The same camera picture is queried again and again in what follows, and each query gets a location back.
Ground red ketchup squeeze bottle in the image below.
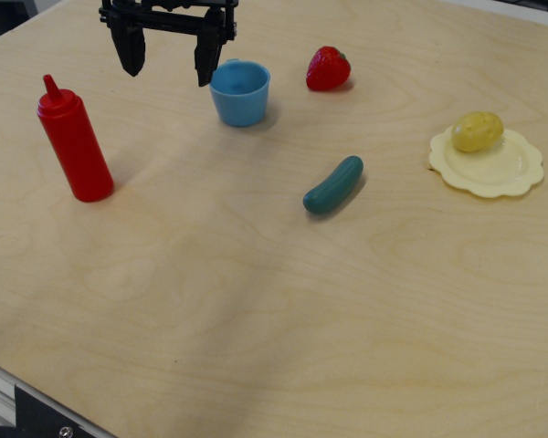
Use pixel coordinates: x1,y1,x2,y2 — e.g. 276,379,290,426
37,75,114,203

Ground green toy cucumber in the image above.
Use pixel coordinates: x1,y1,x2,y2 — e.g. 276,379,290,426
302,155,364,214

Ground cream scalloped plastic plate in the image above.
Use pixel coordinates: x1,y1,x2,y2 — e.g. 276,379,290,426
428,127,544,199

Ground black metal corner bracket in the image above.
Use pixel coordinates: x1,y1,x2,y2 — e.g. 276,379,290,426
15,384,114,438

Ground blue plastic cup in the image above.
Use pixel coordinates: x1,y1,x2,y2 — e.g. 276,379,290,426
209,59,270,127

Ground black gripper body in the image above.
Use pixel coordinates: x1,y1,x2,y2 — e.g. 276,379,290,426
99,0,238,41

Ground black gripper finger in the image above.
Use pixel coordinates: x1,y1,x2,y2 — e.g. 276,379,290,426
195,8,225,87
108,12,145,77

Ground red toy strawberry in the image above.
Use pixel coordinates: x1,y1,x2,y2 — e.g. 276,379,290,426
306,46,352,91

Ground yellow toy potato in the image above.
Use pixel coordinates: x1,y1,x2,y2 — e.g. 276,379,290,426
451,111,504,152

